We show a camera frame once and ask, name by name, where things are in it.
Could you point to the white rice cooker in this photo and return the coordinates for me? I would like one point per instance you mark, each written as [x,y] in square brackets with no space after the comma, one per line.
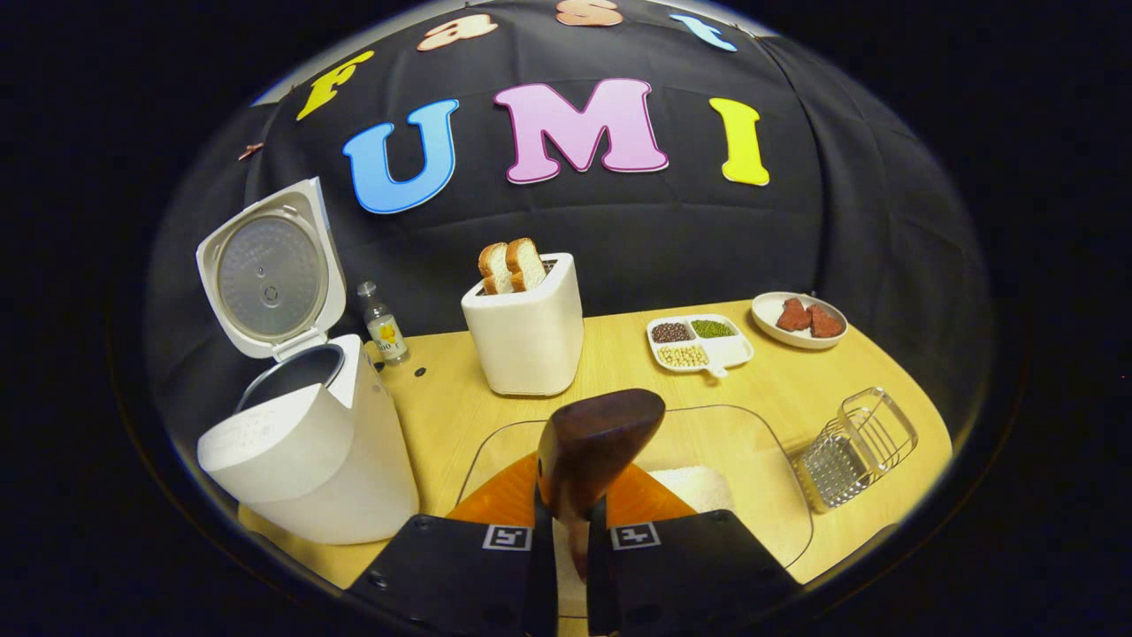
[309,460]

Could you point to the brown wooden spoon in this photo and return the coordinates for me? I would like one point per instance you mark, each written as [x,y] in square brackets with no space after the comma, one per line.
[592,442]

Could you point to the toast bread slice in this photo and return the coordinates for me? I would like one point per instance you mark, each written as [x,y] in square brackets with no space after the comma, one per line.
[493,270]
[528,264]

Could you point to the white toaster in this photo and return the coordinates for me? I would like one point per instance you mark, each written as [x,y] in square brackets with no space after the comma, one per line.
[526,345]

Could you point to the clear plastic container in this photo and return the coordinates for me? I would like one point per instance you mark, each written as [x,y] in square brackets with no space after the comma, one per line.
[752,478]

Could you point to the red cloth clip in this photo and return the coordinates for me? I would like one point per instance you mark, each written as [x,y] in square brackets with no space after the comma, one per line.
[250,151]

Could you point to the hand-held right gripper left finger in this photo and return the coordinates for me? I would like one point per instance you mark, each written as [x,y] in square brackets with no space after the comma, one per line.
[541,584]

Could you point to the red meat piece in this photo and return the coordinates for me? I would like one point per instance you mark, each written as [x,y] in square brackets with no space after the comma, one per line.
[825,322]
[793,315]

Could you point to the white divided dish with beans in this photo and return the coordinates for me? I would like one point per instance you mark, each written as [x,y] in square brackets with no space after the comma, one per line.
[730,351]

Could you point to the black backdrop cloth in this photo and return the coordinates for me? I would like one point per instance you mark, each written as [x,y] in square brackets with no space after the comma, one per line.
[796,221]

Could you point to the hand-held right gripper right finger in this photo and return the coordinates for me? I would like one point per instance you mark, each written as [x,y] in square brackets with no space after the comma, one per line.
[601,575]

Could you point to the round white plate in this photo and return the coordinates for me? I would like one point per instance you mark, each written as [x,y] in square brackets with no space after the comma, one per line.
[768,318]

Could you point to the small glass bottle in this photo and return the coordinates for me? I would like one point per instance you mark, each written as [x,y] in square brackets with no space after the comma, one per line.
[385,332]

